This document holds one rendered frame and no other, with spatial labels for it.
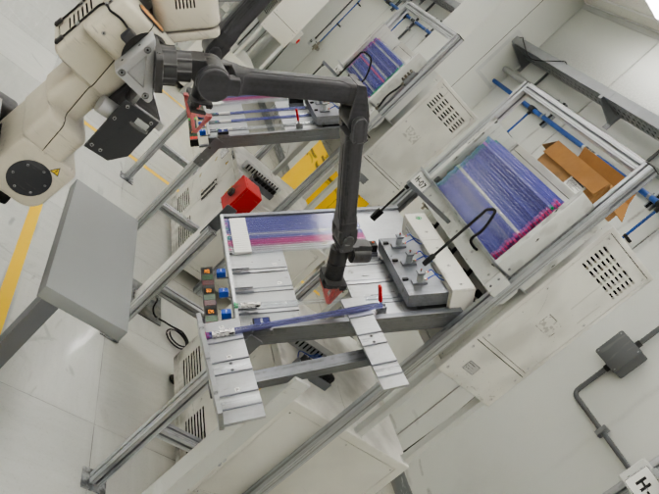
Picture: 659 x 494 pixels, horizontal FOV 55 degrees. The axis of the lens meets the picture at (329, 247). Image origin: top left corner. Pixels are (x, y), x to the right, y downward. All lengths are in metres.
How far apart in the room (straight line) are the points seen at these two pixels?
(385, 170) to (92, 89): 2.02
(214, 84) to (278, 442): 1.27
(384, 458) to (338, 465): 0.17
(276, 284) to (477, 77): 3.58
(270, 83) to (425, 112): 1.87
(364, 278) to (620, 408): 1.66
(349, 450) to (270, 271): 0.70
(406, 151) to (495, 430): 1.56
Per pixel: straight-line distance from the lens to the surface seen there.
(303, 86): 1.56
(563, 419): 3.49
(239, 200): 2.79
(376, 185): 3.41
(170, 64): 1.46
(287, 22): 6.39
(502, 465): 3.56
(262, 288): 2.08
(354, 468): 2.46
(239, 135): 3.15
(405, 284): 2.04
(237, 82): 1.49
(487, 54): 5.34
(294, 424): 2.21
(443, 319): 2.05
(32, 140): 1.69
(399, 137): 3.33
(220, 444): 1.86
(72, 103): 1.69
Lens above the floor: 1.52
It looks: 14 degrees down
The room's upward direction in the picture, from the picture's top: 47 degrees clockwise
